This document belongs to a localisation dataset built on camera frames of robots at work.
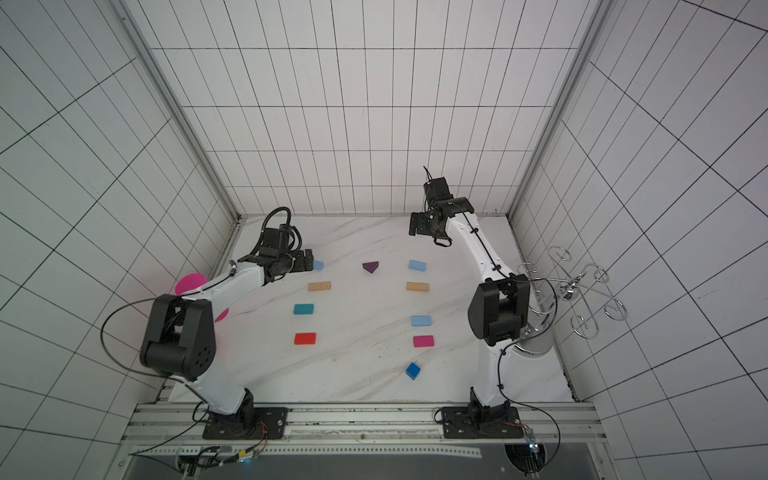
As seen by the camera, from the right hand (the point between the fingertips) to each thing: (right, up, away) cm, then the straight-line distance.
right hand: (430, 224), depth 92 cm
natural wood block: (-36, -21, +6) cm, 42 cm away
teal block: (-41, -28, +3) cm, 50 cm away
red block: (-38, -35, -4) cm, 52 cm away
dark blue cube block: (-6, -41, -12) cm, 43 cm away
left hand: (-43, -13, +3) cm, 45 cm away
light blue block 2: (-3, -31, 0) cm, 31 cm away
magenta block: (-3, -35, -6) cm, 36 cm away
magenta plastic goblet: (-70, -17, -8) cm, 73 cm away
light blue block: (-4, -14, +12) cm, 19 cm away
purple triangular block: (-20, -15, +12) cm, 27 cm away
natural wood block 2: (-3, -21, +7) cm, 23 cm away
